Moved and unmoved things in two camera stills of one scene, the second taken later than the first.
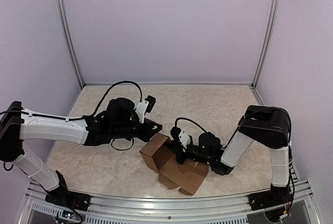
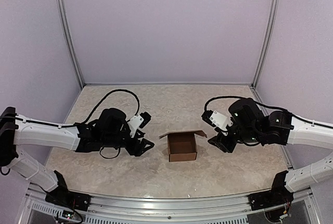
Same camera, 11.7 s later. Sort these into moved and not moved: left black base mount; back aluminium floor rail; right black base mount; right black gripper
Moved: right black gripper
Not moved: left black base mount; back aluminium floor rail; right black base mount
